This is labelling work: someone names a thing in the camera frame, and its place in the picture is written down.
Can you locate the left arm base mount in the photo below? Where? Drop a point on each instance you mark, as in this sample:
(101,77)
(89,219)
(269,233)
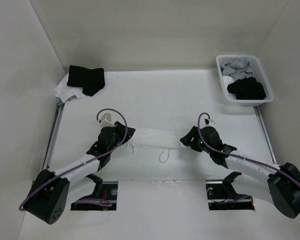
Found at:
(93,194)

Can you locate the grey tank top in basket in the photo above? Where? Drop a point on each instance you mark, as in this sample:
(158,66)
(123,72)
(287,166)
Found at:
(238,69)

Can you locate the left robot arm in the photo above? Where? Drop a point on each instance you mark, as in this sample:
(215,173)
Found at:
(49,194)

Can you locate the white plastic laundry basket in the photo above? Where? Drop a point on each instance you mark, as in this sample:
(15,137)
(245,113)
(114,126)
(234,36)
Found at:
(257,72)

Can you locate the folded black tank top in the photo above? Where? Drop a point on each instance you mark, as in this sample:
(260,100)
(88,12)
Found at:
(90,80)

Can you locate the left metal table rail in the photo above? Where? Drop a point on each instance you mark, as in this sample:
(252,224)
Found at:
(53,136)

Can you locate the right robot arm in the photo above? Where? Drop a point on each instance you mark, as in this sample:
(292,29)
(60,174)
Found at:
(273,183)

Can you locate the white garment in basket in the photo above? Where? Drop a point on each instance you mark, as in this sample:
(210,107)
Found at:
(227,80)

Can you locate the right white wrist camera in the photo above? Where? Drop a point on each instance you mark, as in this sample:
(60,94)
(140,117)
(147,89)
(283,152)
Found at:
(209,122)

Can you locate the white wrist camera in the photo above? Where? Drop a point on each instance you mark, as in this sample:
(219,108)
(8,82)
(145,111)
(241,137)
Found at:
(106,121)
(209,122)

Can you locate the folded white tank top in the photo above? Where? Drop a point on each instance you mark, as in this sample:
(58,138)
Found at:
(65,93)

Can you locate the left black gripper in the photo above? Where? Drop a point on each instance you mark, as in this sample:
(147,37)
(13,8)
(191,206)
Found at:
(121,130)

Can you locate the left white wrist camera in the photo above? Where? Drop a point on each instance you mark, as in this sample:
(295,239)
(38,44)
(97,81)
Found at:
(106,121)

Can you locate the white tank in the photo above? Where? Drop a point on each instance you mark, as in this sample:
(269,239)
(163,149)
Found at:
(65,93)
(151,138)

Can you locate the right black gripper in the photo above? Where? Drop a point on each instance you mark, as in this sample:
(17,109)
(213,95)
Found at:
(186,139)

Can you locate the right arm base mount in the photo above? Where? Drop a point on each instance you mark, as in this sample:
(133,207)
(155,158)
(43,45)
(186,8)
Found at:
(222,196)

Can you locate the black tank top in basket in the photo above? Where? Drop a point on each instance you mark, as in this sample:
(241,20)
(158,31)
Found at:
(247,89)

